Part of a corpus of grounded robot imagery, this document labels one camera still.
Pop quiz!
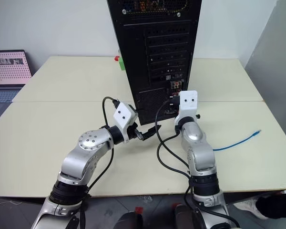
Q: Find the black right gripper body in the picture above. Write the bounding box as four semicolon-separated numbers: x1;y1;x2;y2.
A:
169;94;182;116

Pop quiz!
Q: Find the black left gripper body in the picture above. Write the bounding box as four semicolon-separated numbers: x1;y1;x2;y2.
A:
127;122;143;140

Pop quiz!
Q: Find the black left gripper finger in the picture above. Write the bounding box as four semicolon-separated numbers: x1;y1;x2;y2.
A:
141;130;156;141
145;124;163;135

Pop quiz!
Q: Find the black computer tower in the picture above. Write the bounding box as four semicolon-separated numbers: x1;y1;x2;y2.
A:
106;0;203;126

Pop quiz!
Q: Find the dark rounded shape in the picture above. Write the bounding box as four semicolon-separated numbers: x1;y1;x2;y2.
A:
116;210;146;229

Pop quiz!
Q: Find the grey partition panel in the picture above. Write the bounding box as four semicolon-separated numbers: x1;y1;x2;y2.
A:
244;0;286;155

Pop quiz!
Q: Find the black and white shoe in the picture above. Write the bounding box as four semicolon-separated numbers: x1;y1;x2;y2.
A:
237;189;286;220

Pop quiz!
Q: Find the grey laptop with pink screen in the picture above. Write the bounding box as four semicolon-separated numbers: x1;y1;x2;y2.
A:
0;49;33;119

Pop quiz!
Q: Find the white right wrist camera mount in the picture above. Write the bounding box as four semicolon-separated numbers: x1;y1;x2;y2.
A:
174;90;198;127

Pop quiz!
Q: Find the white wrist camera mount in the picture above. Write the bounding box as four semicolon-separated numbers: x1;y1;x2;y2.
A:
174;90;198;127
112;102;139;144

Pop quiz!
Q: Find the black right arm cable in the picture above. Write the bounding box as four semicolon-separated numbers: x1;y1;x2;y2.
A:
155;99;240;229

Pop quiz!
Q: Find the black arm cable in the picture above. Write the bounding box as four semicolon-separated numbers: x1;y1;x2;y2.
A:
155;99;240;229
78;96;121;229

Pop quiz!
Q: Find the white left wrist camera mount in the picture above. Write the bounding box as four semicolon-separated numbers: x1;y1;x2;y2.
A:
112;102;139;144

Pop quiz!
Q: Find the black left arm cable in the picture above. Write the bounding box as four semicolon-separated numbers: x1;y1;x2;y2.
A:
78;96;121;229

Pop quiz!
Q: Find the blue ethernet cable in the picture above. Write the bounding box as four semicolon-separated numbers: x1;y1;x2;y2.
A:
212;129;262;152

